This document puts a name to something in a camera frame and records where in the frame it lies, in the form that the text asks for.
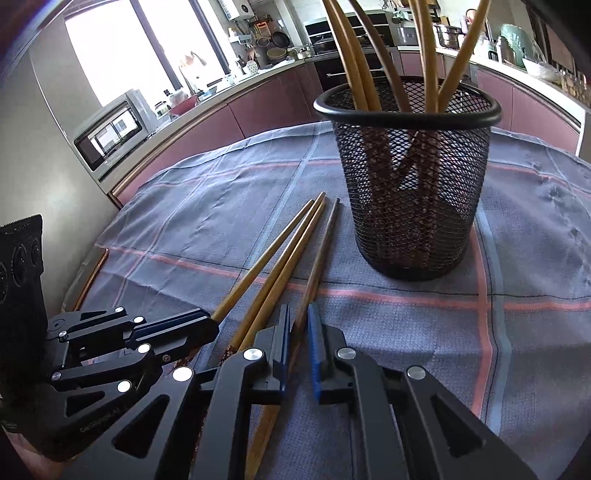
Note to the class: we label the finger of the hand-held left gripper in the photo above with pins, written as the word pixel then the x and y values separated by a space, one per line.
pixel 180 350
pixel 180 323

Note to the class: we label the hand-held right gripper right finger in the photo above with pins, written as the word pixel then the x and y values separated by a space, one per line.
pixel 315 360

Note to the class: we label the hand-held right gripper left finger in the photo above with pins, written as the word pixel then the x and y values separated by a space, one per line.
pixel 282 360

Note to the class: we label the wooden chopstick red patterned end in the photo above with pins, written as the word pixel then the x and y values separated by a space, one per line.
pixel 281 272
pixel 268 256
pixel 318 263

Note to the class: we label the black mesh cup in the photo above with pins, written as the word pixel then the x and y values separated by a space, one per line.
pixel 406 217

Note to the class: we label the bunch of wooden chopsticks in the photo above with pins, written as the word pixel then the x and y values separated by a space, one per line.
pixel 430 74

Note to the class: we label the blue checked tablecloth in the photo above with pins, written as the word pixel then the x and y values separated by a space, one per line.
pixel 194 221

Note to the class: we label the white microwave oven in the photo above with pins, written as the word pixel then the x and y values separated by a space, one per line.
pixel 111 134

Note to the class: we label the pink bowl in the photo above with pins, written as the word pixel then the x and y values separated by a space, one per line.
pixel 182 107

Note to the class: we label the pink cabinet run with sink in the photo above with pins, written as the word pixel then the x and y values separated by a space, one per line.
pixel 258 110

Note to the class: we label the steel kitchen faucet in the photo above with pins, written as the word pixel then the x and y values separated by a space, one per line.
pixel 196 69

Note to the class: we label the kitchen window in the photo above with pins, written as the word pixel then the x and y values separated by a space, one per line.
pixel 115 46

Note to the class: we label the white polka dot mug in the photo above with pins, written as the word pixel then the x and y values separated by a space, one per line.
pixel 250 67

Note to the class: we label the bamboo basket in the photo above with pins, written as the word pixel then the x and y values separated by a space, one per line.
pixel 277 54

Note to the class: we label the small steel kettle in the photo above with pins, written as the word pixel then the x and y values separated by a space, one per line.
pixel 303 51

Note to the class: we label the hanging frying pan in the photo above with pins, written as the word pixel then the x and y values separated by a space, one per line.
pixel 280 39

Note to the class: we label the black wok with lid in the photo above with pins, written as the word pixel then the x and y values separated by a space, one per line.
pixel 327 46

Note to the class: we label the white water heater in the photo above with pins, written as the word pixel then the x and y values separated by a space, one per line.
pixel 235 9

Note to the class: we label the black integrated stove oven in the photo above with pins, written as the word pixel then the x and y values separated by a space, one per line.
pixel 318 27

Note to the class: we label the pink cabinet peninsula white top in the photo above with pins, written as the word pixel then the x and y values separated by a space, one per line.
pixel 531 106

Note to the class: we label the steel thermos bottle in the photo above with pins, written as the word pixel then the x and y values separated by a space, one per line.
pixel 504 50

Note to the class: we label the white bowl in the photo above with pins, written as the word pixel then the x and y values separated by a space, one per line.
pixel 542 69

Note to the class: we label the glass jar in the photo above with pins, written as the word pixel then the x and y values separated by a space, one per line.
pixel 575 84

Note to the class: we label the green kitchen appliance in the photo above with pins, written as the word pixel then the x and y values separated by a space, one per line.
pixel 521 41

